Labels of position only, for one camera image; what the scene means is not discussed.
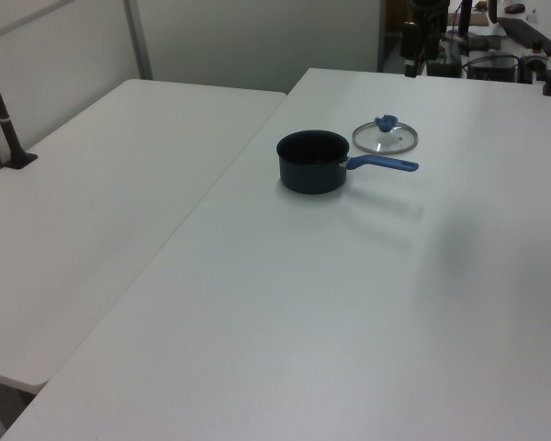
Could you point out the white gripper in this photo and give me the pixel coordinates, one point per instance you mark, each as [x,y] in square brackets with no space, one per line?
[426,9]

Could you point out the glass lid with blue knob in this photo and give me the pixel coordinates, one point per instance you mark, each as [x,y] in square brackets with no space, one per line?
[385,123]

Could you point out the dark blue saucepan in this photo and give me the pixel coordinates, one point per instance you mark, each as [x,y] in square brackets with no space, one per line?
[310,177]

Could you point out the black computer box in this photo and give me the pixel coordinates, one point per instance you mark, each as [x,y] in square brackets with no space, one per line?
[492,69]

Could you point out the dark computer mouse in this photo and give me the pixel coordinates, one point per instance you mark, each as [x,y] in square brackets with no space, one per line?
[514,7]

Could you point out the black keyboard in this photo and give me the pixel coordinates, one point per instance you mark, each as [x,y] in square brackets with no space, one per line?
[528,31]

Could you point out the white side table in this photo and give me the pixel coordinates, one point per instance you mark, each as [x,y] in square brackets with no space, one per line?
[96,206]

